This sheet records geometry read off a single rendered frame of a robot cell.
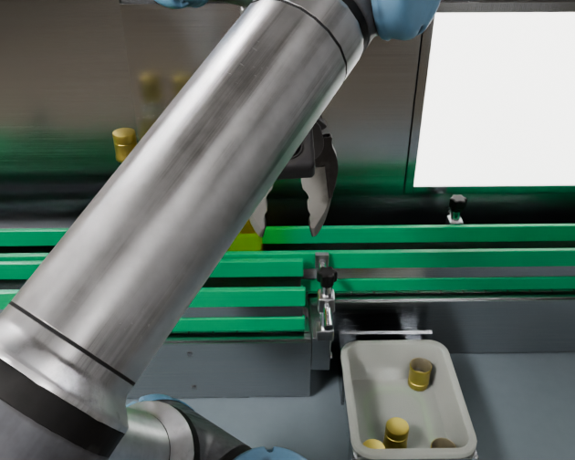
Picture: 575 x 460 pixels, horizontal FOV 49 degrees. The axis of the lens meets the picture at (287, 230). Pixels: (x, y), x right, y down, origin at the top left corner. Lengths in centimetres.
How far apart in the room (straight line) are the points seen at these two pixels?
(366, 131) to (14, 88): 60
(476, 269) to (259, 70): 80
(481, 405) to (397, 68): 57
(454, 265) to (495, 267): 7
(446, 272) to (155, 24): 62
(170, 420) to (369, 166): 63
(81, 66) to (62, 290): 84
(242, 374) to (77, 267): 75
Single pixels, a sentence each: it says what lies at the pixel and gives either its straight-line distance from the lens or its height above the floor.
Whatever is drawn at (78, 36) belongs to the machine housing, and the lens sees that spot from 112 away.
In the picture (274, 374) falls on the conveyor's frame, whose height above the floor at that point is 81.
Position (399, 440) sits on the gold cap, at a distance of 98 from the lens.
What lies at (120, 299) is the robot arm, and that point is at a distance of 31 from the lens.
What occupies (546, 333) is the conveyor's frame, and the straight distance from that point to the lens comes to 121.
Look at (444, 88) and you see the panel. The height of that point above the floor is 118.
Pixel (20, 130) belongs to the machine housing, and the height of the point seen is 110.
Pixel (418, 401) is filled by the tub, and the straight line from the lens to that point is 108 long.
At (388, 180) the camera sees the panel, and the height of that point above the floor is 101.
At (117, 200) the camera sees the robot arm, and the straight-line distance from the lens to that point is 33.
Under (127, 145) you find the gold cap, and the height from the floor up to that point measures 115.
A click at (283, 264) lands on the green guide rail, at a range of 102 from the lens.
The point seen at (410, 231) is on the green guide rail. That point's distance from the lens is 112.
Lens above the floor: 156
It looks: 33 degrees down
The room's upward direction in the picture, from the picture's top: straight up
